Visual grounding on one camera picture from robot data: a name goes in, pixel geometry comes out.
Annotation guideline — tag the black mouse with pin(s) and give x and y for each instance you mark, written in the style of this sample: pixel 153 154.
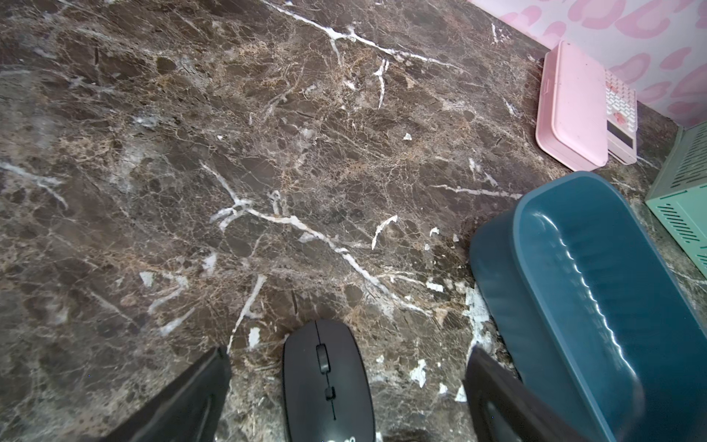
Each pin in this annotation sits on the black mouse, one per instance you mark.
pixel 325 387

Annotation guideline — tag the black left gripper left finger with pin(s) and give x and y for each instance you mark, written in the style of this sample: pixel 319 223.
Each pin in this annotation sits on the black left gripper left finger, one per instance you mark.
pixel 188 409

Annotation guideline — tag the teal storage box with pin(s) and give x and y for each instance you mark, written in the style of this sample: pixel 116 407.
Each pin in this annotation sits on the teal storage box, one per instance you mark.
pixel 595 323

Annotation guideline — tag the pink calculator on table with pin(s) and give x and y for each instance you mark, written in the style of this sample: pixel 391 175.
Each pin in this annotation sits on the pink calculator on table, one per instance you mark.
pixel 622 119

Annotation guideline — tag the green file organizer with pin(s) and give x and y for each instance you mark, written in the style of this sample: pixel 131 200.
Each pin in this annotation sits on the green file organizer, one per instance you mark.
pixel 678 195

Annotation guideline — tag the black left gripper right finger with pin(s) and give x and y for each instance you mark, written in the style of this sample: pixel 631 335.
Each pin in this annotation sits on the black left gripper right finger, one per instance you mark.
pixel 503 409

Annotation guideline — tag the pink pencil case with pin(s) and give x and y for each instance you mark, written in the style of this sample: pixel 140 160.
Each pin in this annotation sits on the pink pencil case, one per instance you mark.
pixel 572 121

